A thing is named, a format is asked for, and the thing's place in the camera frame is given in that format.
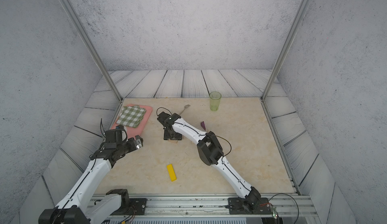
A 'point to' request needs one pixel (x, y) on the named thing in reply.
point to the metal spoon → (185, 107)
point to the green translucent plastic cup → (214, 100)
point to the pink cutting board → (139, 129)
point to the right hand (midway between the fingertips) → (170, 139)
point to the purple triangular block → (202, 124)
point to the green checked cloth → (131, 116)
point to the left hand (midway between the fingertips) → (138, 141)
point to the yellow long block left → (172, 172)
